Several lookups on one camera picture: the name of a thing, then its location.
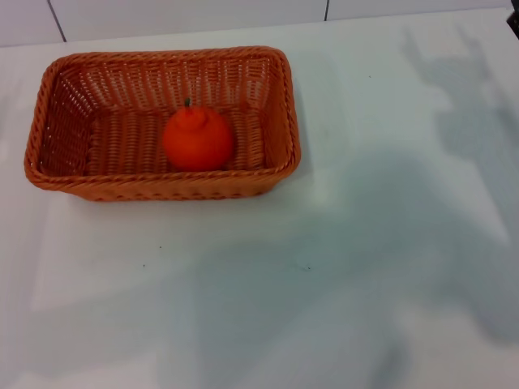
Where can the orange woven wicker basket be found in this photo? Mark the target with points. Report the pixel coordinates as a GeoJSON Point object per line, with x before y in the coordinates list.
{"type": "Point", "coordinates": [121, 142]}

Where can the orange toy fruit with stem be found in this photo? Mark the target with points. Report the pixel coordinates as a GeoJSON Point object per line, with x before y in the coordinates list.
{"type": "Point", "coordinates": [198, 142]}

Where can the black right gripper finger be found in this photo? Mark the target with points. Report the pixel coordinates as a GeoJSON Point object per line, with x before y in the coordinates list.
{"type": "Point", "coordinates": [514, 26]}

